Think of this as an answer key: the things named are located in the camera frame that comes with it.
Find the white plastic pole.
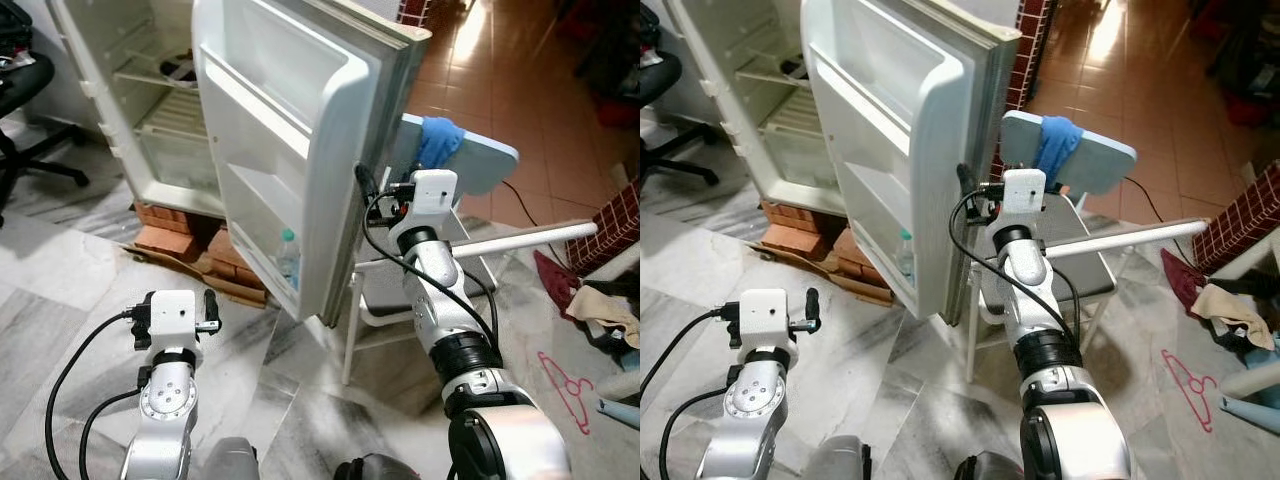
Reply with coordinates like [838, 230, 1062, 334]
[355, 221, 599, 273]
[975, 218, 1209, 276]

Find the grey robot right leg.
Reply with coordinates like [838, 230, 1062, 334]
[335, 453, 421, 480]
[955, 450, 1023, 480]

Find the brown cardboard sheet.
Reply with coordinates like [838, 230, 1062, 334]
[118, 240, 269, 307]
[745, 238, 891, 306]

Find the white fridge door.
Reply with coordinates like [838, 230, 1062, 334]
[192, 0, 433, 326]
[800, 0, 1023, 326]

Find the red brick fridge base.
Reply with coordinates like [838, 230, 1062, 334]
[133, 203, 269, 291]
[760, 200, 881, 291]

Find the grey robot leg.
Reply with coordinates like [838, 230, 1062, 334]
[805, 435, 873, 480]
[335, 453, 421, 480]
[955, 450, 1023, 480]
[200, 437, 261, 480]

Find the blue cloth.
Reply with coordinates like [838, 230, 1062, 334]
[1030, 115, 1085, 188]
[413, 116, 467, 173]

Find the white folding chair pale backrest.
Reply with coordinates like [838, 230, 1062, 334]
[343, 113, 521, 386]
[965, 110, 1139, 383]

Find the beige cloth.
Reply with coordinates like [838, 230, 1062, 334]
[1190, 283, 1277, 351]
[565, 285, 641, 348]

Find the pale blue plastic object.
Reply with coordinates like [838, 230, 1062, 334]
[1215, 360, 1280, 437]
[598, 368, 641, 433]

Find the white wire fridge shelf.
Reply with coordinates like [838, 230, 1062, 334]
[135, 88, 216, 141]
[757, 88, 821, 141]

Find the short black left arm cable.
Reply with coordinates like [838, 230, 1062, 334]
[658, 386, 733, 480]
[78, 388, 143, 480]

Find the long black left arm cable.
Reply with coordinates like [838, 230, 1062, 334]
[640, 308, 726, 401]
[43, 310, 136, 480]

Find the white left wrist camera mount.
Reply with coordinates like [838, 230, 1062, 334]
[733, 289, 793, 349]
[148, 291, 207, 351]

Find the clear water bottle teal cap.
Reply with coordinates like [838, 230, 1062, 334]
[276, 228, 302, 293]
[896, 228, 917, 291]

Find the long black right arm cable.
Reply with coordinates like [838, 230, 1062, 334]
[947, 188, 1084, 351]
[361, 190, 501, 351]

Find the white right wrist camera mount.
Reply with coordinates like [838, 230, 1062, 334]
[998, 168, 1047, 241]
[398, 169, 460, 241]

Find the short black right arm cable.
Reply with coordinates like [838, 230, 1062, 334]
[1048, 265, 1086, 341]
[462, 268, 501, 341]

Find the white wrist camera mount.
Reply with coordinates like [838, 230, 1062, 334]
[398, 169, 460, 241]
[998, 168, 1047, 241]
[148, 291, 207, 351]
[733, 289, 793, 349]

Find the open white fridge cabinet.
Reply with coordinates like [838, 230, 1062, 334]
[665, 0, 851, 219]
[45, 0, 241, 219]

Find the long black arm cable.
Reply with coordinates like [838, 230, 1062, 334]
[43, 310, 136, 480]
[361, 190, 501, 351]
[947, 188, 1084, 351]
[640, 308, 726, 401]

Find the black office chair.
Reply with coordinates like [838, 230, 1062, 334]
[640, 50, 721, 188]
[0, 50, 89, 206]

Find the dark red cloth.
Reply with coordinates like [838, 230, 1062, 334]
[1160, 248, 1206, 313]
[533, 250, 579, 313]

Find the clear glass fridge shelf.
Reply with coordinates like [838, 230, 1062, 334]
[735, 52, 811, 91]
[112, 55, 201, 93]

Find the thin black floor cable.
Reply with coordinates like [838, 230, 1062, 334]
[1125, 176, 1176, 229]
[498, 178, 566, 263]

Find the grey robot left leg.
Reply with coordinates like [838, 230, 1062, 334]
[805, 435, 873, 480]
[200, 437, 261, 480]

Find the red wire clothes hanger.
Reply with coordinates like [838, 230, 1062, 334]
[538, 350, 594, 437]
[1160, 348, 1219, 434]

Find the short black arm cable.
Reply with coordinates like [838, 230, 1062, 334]
[78, 388, 143, 480]
[658, 386, 733, 480]
[1048, 265, 1086, 341]
[462, 268, 501, 341]

